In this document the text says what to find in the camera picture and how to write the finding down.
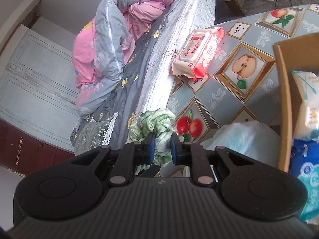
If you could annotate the grey lace-trimmed pillow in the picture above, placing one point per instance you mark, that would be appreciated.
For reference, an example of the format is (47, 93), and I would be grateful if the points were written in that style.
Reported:
(90, 134)

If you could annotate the white translucent plastic bag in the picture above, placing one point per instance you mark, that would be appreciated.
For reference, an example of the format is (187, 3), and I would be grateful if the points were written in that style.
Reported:
(252, 139)

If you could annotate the red wet wipes pack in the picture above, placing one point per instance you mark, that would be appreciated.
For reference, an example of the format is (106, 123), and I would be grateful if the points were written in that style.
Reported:
(197, 53)

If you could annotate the white stitched mattress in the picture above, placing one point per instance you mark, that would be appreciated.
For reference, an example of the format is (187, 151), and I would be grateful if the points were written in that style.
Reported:
(174, 42)

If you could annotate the cardboard box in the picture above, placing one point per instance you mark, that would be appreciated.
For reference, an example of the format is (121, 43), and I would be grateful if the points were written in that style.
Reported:
(299, 53)

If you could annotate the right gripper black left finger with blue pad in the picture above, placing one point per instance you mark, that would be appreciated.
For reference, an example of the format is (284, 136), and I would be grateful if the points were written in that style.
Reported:
(131, 156)

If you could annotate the grey panelled door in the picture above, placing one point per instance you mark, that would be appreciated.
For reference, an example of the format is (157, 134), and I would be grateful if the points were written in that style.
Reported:
(38, 92)

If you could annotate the green white cloth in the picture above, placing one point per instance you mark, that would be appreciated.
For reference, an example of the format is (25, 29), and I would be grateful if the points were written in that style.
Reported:
(157, 122)

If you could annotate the cotton swab packet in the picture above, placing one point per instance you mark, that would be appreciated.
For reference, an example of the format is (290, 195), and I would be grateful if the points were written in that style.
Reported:
(307, 117)

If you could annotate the blue tissue pack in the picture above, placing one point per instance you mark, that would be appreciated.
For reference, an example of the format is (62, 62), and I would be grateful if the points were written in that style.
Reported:
(304, 166)

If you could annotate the pink and grey floral quilt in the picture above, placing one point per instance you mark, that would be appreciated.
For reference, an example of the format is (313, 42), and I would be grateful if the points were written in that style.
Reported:
(103, 47)

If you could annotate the dark grey patterned bedsheet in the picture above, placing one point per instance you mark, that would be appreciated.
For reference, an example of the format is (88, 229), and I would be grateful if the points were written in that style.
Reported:
(116, 75)

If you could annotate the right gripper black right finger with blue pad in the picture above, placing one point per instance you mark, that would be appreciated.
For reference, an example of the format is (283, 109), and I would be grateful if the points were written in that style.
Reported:
(196, 158)

